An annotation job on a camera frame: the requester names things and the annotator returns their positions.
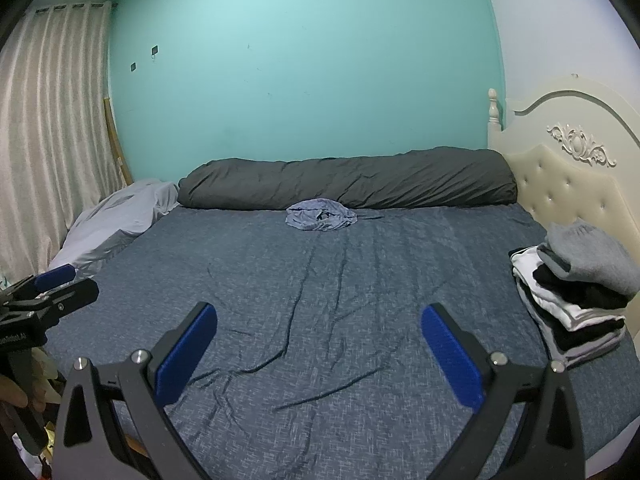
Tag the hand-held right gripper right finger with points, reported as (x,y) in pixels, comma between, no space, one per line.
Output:
(452,355)

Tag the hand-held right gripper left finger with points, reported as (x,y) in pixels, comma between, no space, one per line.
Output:
(185,355)

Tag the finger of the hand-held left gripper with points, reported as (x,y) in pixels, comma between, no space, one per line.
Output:
(70,295)
(55,276)

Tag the light blue plaid shorts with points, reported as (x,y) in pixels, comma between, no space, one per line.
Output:
(320,216)

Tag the person's left hand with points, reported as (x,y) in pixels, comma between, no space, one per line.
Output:
(12,395)

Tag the light grey sheet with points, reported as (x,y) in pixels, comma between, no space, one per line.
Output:
(120,215)

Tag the white striped folded garment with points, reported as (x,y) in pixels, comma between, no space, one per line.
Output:
(545,290)

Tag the black and white folded garment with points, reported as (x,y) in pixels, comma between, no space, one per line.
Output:
(585,342)

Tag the blue bed sheet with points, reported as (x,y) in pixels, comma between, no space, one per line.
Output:
(320,310)

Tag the beige curtain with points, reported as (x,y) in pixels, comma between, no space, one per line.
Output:
(50,135)

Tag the wooden pole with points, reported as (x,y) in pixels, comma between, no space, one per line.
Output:
(117,145)

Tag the grey folded sweater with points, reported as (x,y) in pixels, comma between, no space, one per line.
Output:
(590,255)

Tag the dark grey rolled duvet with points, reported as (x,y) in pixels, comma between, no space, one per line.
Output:
(350,180)

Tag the cream tufted headboard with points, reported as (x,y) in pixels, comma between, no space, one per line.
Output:
(570,170)

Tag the curtain rod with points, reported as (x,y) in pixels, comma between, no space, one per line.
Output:
(75,6)

